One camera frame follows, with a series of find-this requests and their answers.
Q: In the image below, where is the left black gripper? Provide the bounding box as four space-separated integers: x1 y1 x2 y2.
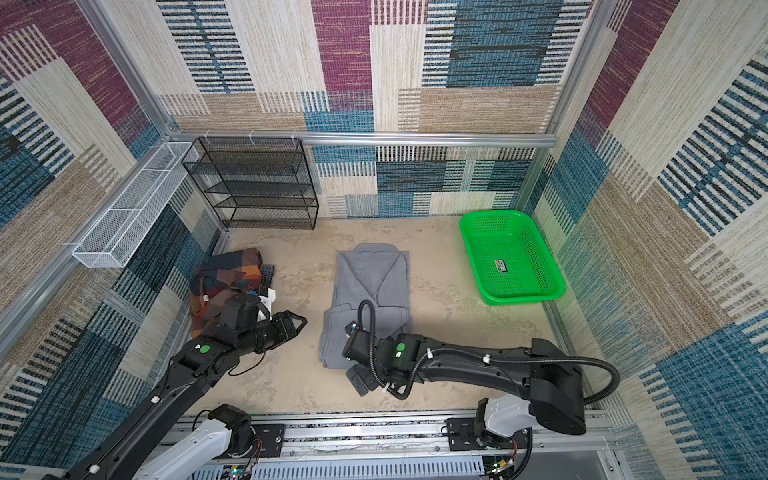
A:
237 309 308 358

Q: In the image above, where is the grey long sleeve shirt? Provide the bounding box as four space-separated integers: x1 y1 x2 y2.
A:
318 243 412 370

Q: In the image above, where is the green plastic basket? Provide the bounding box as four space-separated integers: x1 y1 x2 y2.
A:
459 210 566 306

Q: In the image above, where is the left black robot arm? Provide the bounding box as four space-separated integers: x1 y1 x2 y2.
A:
64 294 307 479

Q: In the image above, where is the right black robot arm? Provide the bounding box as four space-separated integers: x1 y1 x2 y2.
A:
342 329 586 437

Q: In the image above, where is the folded plaid flannel shirt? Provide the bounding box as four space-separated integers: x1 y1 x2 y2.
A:
188 248 263 337

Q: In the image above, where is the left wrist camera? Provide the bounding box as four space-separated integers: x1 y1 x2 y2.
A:
258 286 276 317

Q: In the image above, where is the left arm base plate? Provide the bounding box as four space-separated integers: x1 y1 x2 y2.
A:
251 424 286 460

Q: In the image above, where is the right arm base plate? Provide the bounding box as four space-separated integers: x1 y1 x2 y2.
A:
440 417 529 451

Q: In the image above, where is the black wire shelf rack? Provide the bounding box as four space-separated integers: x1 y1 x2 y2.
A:
182 136 319 230

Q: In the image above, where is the white wire mesh tray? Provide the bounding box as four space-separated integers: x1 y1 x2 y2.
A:
72 142 192 269

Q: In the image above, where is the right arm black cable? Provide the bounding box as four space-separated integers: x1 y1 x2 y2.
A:
356 299 622 480

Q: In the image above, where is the aluminium back rail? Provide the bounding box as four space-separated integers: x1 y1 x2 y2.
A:
168 130 556 149

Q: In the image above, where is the aluminium rail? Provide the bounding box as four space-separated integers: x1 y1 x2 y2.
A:
113 410 613 463
168 130 556 149

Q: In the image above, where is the aluminium front rail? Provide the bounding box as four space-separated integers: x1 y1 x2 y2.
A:
113 410 613 463

